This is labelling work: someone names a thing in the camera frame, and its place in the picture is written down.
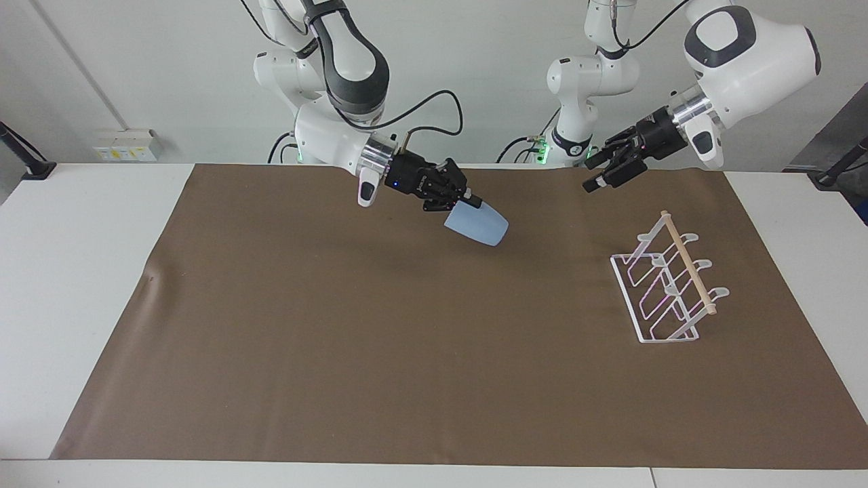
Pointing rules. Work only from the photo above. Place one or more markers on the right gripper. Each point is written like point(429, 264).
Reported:
point(412, 175)

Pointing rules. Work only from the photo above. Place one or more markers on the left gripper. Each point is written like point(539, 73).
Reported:
point(658, 135)

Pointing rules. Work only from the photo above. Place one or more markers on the light blue cup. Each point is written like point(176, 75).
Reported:
point(478, 225)

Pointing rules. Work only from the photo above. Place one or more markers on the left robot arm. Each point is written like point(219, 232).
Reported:
point(746, 61)

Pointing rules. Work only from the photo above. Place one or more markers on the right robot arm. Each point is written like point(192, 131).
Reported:
point(339, 47)

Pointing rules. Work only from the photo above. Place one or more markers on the black stand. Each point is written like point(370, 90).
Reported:
point(30, 163)
point(837, 169)

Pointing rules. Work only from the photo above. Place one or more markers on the white wall socket box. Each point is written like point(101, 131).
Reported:
point(125, 146)

